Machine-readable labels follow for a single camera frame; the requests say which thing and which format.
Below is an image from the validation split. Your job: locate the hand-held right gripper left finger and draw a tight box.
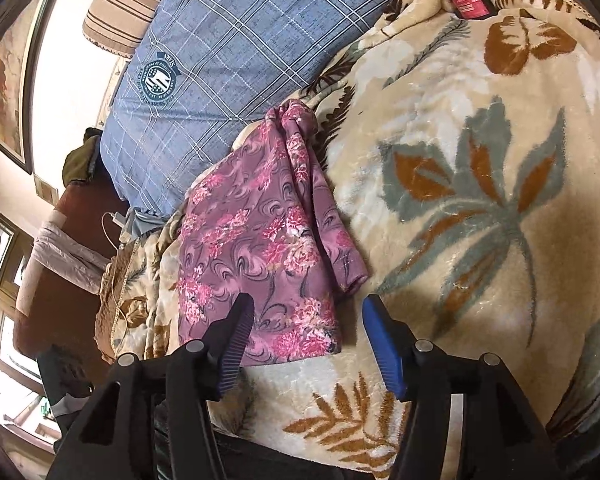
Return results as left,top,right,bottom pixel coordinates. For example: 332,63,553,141
45,292,256,480

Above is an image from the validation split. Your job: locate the olive green cloth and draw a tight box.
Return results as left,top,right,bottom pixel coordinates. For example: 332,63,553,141
62,127,103,186

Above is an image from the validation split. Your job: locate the wall socket plate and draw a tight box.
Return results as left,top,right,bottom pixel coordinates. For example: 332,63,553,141
35,175,59,202

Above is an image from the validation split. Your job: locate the white crumpled cloth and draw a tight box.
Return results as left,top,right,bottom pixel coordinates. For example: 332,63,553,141
32,225,111,281

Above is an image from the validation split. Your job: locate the blue plaid pillow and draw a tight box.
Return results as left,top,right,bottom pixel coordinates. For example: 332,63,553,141
100,0,433,213

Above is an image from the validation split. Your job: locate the white charging cable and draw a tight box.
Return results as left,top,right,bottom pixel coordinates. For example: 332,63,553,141
102,210,133,321

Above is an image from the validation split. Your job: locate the beige striped pillow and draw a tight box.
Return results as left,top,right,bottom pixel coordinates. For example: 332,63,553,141
82,0,196,58

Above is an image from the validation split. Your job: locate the framed wall picture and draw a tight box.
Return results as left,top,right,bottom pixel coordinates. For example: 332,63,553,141
0,0,76,176

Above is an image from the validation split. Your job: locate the cream leaf print blanket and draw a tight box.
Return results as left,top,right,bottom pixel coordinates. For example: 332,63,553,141
95,0,600,480

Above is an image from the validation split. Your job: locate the purple floral garment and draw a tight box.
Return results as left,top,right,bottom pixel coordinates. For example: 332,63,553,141
176,100,371,367

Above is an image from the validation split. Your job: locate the wooden framed window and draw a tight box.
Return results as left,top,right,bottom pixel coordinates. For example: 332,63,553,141
0,205,46,426

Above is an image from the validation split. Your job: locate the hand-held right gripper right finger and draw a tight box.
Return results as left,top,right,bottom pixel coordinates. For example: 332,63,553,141
361,294,568,480

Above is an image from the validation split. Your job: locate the brown headboard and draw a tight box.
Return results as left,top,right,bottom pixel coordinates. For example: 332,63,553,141
12,180,131,361

